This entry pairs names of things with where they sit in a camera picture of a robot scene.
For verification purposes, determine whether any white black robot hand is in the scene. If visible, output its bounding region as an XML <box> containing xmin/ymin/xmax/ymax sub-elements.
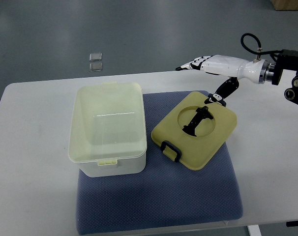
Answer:
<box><xmin>176</xmin><ymin>55</ymin><xmax>275</xmax><ymax>106</ymax></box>

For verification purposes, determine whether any blue grey cushion mat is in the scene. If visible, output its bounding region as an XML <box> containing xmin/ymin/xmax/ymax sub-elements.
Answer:
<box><xmin>75</xmin><ymin>90</ymin><xmax>244</xmax><ymax>236</ymax></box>

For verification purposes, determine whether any cardboard box corner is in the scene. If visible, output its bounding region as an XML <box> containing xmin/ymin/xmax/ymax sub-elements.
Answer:
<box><xmin>270</xmin><ymin>0</ymin><xmax>298</xmax><ymax>11</ymax></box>

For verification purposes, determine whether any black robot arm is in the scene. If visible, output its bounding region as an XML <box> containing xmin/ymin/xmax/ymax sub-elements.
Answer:
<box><xmin>240</xmin><ymin>33</ymin><xmax>298</xmax><ymax>105</ymax></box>

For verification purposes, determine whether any black table bracket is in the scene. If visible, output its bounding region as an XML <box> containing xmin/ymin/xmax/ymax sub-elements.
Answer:
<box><xmin>286</xmin><ymin>221</ymin><xmax>298</xmax><ymax>227</ymax></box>

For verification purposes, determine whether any upper floor socket plate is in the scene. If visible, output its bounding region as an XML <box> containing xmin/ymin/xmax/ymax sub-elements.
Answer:
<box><xmin>89</xmin><ymin>53</ymin><xmax>102</xmax><ymax>61</ymax></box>

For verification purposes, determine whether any white storage box base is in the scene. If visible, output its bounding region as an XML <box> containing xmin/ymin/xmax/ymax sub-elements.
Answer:
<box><xmin>68</xmin><ymin>82</ymin><xmax>147</xmax><ymax>177</ymax></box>

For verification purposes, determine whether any yellow box lid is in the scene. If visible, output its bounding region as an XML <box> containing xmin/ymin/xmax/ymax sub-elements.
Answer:
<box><xmin>151</xmin><ymin>91</ymin><xmax>237</xmax><ymax>171</ymax></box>

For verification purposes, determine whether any white table leg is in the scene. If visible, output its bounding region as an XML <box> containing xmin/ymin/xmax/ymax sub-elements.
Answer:
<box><xmin>247</xmin><ymin>225</ymin><xmax>262</xmax><ymax>236</ymax></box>

